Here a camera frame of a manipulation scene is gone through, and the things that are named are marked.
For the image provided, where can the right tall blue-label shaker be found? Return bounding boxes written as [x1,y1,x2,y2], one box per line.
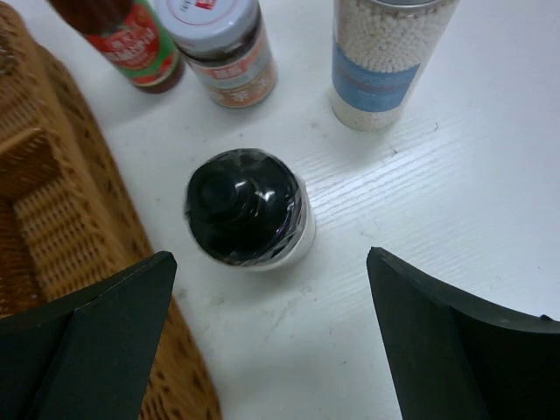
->
[331,0,458,131]

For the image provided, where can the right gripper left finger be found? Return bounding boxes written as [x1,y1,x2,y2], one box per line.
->
[1,251,177,419]

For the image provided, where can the red sauce bottle yellow cap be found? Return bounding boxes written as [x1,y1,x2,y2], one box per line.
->
[50,0,185,94]

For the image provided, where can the black-top salt grinder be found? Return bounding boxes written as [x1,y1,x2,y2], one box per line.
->
[184,148,316,271]

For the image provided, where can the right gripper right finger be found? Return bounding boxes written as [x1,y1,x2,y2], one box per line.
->
[367,248,559,419]

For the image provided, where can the right spice jar white lid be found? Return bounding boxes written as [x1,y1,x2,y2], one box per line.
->
[154,0,277,109]

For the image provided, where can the brown wicker divided basket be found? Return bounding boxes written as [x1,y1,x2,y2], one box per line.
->
[0,0,222,420]

